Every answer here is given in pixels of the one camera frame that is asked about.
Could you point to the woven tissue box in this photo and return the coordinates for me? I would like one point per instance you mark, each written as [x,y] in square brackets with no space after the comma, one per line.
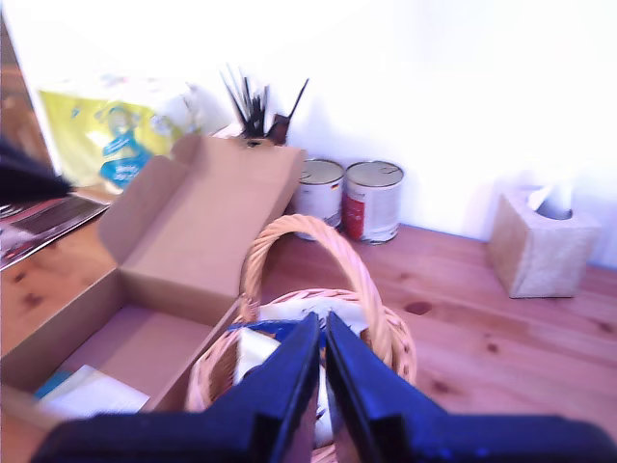
[540,255]

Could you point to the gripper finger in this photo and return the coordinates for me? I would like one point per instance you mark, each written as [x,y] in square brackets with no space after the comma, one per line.
[284,386]
[356,386]
[24,176]

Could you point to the blue Terry's chocolate bag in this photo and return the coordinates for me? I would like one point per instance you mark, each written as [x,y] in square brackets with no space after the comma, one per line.
[262,330]

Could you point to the white label tin can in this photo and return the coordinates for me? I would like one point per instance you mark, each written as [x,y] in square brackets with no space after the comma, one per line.
[318,193]

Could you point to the brown cardboard box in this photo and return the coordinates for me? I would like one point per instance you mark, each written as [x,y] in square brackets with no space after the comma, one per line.
[202,212]

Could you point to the black sticks in wooden holder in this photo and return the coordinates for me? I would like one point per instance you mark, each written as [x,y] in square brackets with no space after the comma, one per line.
[255,120]

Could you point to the white paper leaflet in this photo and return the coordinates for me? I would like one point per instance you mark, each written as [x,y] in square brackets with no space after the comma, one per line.
[96,393]

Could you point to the yellow kitchen towel pack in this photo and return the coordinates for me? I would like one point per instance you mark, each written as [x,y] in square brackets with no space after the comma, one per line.
[96,125]

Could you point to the white tissue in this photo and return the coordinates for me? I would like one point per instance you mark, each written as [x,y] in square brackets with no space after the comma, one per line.
[552,198]

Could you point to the dark magazine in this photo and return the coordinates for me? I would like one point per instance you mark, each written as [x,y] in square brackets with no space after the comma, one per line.
[48,226]

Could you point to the red label tin can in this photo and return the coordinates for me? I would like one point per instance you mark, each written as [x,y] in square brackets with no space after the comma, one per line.
[373,202]

